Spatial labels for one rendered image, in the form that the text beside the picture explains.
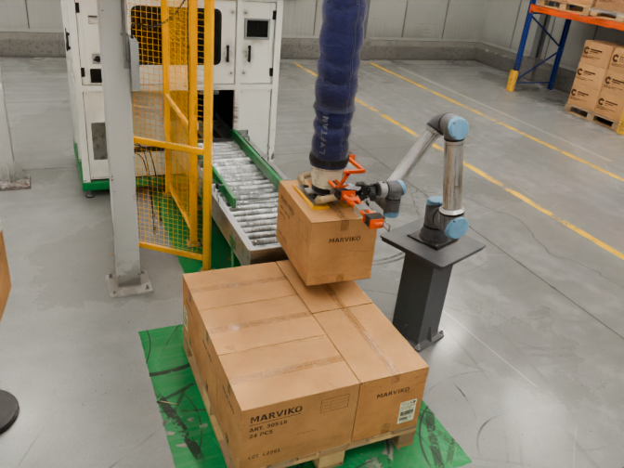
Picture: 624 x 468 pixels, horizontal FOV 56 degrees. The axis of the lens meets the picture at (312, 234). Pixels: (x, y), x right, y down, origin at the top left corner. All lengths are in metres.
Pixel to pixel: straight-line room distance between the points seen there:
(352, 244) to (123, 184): 1.68
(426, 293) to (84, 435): 2.17
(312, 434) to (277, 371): 0.35
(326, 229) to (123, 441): 1.54
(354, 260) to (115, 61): 1.89
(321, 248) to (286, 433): 0.99
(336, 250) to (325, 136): 0.63
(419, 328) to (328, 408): 1.31
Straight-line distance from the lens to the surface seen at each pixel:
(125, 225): 4.30
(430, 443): 3.52
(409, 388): 3.15
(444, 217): 3.59
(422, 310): 3.99
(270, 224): 4.32
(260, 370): 2.94
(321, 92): 3.20
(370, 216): 2.93
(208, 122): 4.19
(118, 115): 4.01
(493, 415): 3.82
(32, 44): 11.99
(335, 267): 3.35
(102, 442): 3.43
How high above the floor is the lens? 2.46
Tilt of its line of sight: 27 degrees down
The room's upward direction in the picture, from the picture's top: 6 degrees clockwise
